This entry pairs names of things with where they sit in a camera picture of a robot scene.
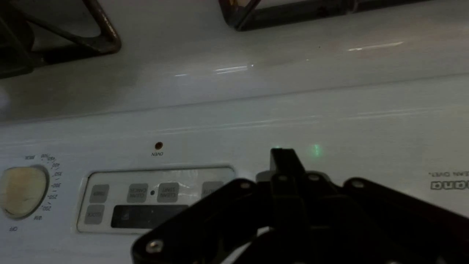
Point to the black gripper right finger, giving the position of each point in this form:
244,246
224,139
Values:
391,221

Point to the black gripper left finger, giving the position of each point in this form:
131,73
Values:
196,225

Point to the stove clock button panel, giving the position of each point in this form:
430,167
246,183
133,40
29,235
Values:
147,193

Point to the white gas stove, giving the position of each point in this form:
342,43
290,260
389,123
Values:
294,98

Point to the black cast iron stove grate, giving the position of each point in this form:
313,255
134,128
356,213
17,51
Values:
273,20
98,49

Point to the small dark indicator light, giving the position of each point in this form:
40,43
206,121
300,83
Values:
159,146

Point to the round cream timer dial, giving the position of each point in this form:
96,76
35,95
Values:
24,193

